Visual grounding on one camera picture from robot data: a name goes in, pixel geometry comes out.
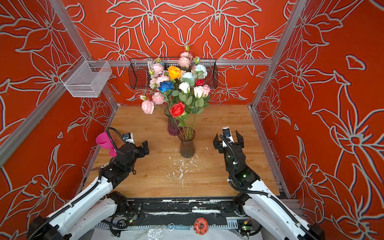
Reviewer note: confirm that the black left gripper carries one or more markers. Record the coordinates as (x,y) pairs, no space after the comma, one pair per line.
(141,152)

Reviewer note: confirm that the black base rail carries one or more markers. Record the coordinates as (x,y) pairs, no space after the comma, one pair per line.
(219,212)

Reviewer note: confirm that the magenta plastic goblet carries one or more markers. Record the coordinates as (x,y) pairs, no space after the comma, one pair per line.
(104,142)

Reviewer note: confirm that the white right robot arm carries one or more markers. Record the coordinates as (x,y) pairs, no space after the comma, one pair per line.
(256,200)

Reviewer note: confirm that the white rose stem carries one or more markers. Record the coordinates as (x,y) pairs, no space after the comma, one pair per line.
(192,104)

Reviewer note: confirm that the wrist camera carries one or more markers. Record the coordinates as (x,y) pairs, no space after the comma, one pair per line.
(227,135)
(128,138)

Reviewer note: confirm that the pink peony stem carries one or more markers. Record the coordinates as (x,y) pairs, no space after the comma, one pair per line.
(155,98)
(156,69)
(186,57)

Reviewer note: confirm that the brown ribbed glass vase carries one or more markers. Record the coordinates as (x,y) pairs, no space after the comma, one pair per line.
(187,148)

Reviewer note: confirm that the white mesh wall basket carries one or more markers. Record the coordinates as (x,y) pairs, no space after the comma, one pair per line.
(85,78)

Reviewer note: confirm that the red rose stem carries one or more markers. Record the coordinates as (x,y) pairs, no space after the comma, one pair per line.
(177,110)
(200,82)

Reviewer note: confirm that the purple ribbed glass vase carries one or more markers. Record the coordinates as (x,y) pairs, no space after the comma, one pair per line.
(173,125)

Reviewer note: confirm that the pink rose stem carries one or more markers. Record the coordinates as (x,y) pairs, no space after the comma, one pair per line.
(206,90)

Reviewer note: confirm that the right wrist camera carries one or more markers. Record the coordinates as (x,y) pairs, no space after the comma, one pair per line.
(227,135)

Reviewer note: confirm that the small pink white spray stem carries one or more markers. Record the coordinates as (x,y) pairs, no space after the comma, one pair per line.
(196,71)

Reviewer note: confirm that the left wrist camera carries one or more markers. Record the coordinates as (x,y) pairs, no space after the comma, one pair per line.
(128,138)

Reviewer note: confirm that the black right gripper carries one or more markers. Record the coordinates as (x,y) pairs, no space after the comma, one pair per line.
(218,145)

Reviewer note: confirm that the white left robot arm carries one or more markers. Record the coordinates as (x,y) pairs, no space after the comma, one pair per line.
(95,203)

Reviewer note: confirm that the black wire wall basket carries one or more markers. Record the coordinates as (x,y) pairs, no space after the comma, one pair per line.
(139,77)

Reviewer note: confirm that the orange rose stem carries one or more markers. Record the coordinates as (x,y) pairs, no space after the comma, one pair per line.
(174,72)

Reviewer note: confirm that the blue flower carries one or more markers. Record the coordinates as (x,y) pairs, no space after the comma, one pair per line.
(166,88)

